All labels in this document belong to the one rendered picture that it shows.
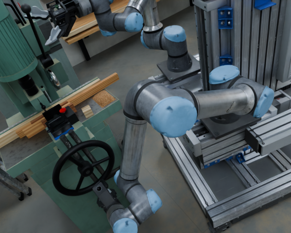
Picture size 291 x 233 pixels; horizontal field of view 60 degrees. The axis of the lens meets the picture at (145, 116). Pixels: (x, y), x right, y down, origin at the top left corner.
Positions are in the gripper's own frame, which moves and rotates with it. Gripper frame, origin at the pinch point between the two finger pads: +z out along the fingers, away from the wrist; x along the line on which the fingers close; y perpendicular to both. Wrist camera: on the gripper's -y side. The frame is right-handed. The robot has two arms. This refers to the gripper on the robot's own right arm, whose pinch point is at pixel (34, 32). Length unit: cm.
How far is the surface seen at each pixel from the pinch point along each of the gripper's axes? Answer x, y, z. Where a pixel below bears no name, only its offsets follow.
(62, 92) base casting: -2, -69, -3
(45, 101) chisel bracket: 15.9, -26.0, 10.1
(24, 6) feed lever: -4.1, 9.4, -1.0
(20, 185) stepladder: 20, -135, 59
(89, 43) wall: -116, -230, -93
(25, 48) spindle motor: 0.6, -6.0, 5.8
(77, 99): 18.9, -36.5, -4.1
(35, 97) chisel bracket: 13.1, -23.2, 13.1
